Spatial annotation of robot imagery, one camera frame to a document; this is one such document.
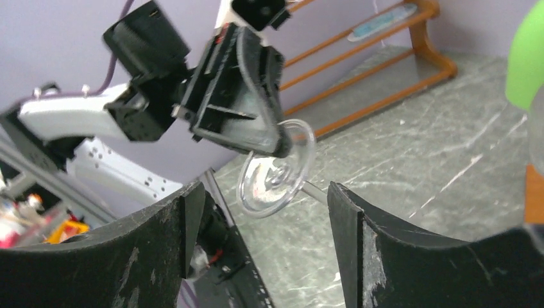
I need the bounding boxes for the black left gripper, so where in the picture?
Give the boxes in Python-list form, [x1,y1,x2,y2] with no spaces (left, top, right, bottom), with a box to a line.
[172,23,292,158]

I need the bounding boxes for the gold wire wine glass rack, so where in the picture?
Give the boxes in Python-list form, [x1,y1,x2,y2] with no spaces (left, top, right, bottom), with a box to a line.
[523,164,544,224]

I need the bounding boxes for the blue white blister pack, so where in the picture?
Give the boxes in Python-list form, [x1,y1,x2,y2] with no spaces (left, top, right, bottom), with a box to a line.
[347,3,418,42]

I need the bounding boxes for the clear wine glass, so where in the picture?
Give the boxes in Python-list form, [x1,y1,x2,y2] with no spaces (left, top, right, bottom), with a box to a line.
[528,86,543,175]

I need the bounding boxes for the orange wooden shelf rack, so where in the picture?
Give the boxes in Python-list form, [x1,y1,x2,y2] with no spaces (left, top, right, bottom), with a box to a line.
[280,1,457,137]

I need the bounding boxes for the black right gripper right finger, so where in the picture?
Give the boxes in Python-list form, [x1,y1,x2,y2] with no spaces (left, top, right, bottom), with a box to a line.
[327,182,543,307]

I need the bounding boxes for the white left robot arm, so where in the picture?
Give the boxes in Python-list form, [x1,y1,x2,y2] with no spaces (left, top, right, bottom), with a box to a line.
[1,1,292,204]

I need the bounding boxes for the small clear glass cup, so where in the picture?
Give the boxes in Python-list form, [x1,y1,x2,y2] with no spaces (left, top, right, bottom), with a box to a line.
[236,119,327,219]

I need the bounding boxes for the green plastic wine glass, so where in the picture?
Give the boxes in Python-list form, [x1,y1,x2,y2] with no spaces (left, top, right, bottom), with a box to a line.
[505,1,543,111]

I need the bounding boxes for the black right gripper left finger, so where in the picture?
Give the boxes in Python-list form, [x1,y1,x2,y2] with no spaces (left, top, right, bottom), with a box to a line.
[1,182,206,307]

